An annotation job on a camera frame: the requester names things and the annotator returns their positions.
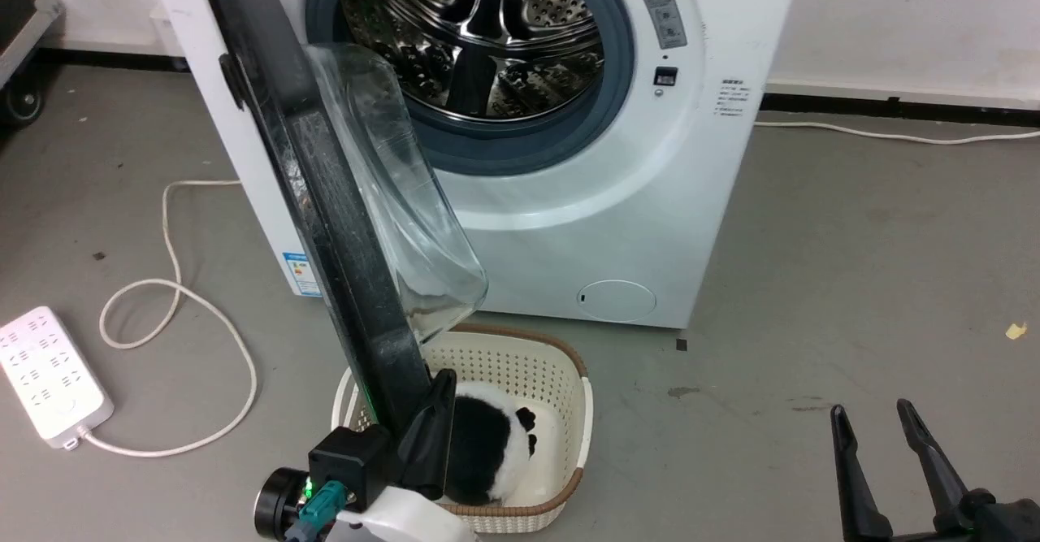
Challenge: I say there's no white power strip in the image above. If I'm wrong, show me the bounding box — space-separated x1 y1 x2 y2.
0 306 115 451

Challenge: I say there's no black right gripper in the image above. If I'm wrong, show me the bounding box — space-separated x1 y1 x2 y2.
830 398 1040 542

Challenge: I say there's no white power strip cable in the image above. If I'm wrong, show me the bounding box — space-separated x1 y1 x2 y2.
77 178 259 457

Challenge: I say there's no blue energy label sticker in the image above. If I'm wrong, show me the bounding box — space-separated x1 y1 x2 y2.
281 251 323 298

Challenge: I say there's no black wheeled cart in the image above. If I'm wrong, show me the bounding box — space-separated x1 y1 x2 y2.
0 0 66 128

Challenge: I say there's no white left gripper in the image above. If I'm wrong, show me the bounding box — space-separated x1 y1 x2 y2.
331 369 477 542

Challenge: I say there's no thin white floor cable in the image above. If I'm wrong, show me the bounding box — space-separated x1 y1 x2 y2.
754 119 1040 146

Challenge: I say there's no black washing machine door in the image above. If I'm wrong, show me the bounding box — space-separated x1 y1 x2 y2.
195 0 490 439

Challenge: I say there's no cream plastic laundry basket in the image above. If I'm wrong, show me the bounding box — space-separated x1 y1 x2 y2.
331 323 594 535

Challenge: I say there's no grey rubber door gasket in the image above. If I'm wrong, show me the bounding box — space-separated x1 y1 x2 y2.
305 0 636 178

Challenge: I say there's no teal cable connector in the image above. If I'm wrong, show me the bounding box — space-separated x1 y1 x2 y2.
284 480 349 542

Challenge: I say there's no grey warning label sticker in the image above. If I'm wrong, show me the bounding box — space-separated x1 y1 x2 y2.
635 0 689 50

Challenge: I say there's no black and white panda plush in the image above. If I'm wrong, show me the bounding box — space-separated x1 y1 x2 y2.
444 388 539 506

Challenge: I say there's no steel perforated washer drum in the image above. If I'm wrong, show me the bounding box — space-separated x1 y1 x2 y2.
340 0 607 120

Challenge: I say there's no white front-load washing machine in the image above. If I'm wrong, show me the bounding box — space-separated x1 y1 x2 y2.
145 0 805 330

